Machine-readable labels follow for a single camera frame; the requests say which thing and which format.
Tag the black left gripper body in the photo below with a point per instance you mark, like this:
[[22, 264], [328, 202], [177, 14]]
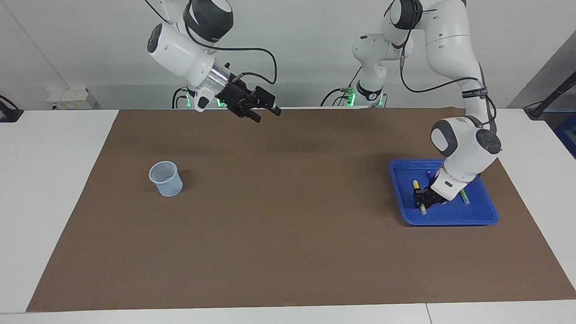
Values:
[[434, 195]]

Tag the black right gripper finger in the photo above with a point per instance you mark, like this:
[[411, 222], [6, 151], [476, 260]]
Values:
[[275, 110], [254, 117]]

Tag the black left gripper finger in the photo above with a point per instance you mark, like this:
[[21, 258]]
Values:
[[426, 205], [418, 194]]

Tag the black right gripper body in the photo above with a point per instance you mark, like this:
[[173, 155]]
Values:
[[243, 96]]

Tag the yellow pen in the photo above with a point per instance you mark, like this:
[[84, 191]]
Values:
[[415, 183]]

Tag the purple pen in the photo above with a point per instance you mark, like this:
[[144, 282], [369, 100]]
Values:
[[429, 173]]

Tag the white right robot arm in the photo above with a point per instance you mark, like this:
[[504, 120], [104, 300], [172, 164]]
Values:
[[180, 49]]

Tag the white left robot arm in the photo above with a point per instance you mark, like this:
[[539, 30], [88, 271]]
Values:
[[454, 45]]

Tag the blue plastic tray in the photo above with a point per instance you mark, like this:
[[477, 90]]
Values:
[[450, 217]]

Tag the green pen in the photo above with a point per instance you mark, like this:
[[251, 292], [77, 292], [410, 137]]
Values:
[[465, 196]]

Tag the pale blue mesh cup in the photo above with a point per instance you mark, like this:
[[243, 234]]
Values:
[[167, 184]]

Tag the brown table mat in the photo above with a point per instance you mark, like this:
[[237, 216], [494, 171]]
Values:
[[288, 234]]

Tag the blue crate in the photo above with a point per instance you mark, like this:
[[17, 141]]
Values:
[[568, 135]]

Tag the black stand pole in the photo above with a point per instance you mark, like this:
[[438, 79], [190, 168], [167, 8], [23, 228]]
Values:
[[551, 96]]

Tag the white wall socket box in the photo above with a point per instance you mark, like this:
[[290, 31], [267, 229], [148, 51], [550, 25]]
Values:
[[69, 96]]

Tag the black clamp mount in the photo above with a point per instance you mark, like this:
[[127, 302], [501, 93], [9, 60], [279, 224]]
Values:
[[9, 114]]

